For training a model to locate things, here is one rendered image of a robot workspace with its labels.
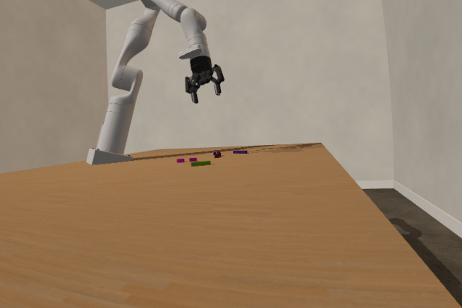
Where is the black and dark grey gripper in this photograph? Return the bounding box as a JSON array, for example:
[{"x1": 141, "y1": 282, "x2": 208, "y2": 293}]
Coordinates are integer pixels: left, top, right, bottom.
[{"x1": 185, "y1": 56, "x2": 225, "y2": 104}]

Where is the lime green rod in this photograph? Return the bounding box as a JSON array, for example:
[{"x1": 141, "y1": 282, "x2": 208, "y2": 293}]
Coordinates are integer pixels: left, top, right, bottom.
[{"x1": 191, "y1": 161, "x2": 211, "y2": 167}]

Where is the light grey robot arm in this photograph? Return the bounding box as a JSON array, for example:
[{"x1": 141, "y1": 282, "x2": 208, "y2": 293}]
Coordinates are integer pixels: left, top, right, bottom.
[{"x1": 96, "y1": 0, "x2": 210, "y2": 154}]

